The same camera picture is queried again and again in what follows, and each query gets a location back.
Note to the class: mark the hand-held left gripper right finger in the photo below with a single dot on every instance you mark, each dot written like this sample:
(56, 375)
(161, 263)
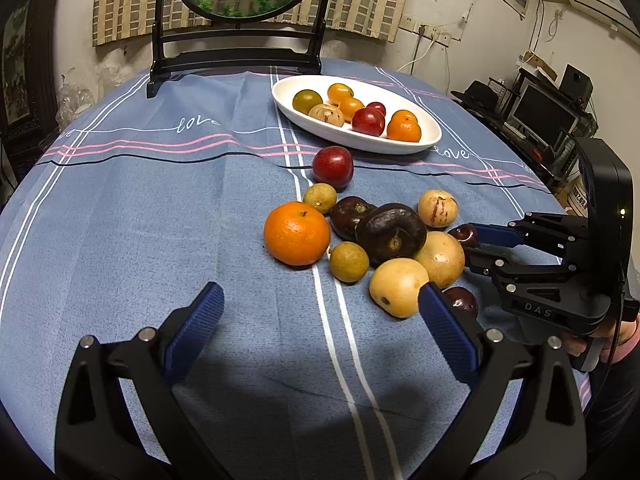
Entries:
(447, 335)

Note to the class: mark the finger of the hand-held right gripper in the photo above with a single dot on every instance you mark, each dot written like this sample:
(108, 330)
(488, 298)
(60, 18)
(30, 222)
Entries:
(520, 262)
(497, 236)

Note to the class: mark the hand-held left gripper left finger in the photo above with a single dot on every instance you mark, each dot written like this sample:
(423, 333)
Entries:
(195, 325)

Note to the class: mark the dark purple plum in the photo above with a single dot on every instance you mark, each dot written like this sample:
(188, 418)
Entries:
(462, 302)

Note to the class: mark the small dark red plum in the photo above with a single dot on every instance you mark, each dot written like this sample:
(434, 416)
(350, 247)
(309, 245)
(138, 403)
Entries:
(460, 234)

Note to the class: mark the golden yellow passion fruit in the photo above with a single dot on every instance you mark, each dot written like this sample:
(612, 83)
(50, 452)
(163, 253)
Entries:
(445, 260)

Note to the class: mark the small striped pepino melon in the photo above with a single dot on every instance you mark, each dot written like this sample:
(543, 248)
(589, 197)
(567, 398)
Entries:
(437, 207)

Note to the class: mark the pale yellow passion fruit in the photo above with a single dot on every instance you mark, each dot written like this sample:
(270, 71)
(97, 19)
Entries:
(398, 287)

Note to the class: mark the large dark purple mangosteen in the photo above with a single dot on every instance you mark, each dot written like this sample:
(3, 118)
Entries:
(391, 231)

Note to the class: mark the brown longan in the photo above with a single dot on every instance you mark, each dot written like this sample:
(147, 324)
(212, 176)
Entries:
(349, 261)
(319, 198)

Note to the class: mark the large orange tangerine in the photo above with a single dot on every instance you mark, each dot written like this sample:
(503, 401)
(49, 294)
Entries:
(297, 233)

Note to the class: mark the white oval plate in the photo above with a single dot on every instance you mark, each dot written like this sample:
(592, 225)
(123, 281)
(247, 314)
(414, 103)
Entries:
(370, 144)

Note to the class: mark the large red plum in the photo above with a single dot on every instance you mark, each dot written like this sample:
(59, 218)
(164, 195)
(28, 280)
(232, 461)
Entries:
(332, 167)

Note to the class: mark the small orange citrus fruit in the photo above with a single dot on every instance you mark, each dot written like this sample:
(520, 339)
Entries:
(351, 109)

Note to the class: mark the large tan pepino melon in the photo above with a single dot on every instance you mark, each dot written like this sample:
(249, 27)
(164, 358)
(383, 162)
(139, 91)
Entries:
(326, 116)

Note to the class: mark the yellow-orange citrus fruit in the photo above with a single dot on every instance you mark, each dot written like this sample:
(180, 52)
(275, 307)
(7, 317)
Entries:
(340, 92)

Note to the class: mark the green tangerine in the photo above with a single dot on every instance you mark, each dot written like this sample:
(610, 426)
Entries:
(307, 101)

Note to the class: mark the person's right forearm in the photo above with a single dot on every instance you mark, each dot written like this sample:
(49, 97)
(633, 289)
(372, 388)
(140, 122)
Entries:
(635, 340)

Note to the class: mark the person's right hand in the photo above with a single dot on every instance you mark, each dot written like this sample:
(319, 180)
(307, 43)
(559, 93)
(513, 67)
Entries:
(616, 337)

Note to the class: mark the black desk rack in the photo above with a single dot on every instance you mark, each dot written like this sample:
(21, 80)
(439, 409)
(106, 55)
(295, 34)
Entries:
(530, 152)

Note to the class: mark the white container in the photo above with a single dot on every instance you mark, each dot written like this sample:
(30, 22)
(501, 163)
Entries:
(577, 192)

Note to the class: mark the blue striped tablecloth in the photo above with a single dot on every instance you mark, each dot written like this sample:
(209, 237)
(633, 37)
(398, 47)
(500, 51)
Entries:
(150, 210)

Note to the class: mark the black computer monitor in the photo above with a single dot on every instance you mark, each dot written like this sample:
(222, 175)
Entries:
(542, 112)

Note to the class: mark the black hat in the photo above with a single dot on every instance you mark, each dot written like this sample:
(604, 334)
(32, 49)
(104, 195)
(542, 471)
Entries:
(477, 94)

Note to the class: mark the black speaker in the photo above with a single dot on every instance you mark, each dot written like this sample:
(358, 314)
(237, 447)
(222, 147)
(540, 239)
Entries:
(575, 80)

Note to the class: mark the small cardboard box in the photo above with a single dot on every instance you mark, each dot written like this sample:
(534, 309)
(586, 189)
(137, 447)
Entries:
(540, 62)

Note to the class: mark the clear plastic bag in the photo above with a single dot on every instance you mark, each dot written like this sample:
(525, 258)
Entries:
(75, 100)

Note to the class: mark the dark wood framed painting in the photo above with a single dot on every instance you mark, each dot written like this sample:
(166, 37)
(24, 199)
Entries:
(20, 60)

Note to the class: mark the white wall socket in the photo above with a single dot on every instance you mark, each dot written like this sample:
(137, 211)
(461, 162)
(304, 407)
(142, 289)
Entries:
(443, 38)
(410, 22)
(427, 31)

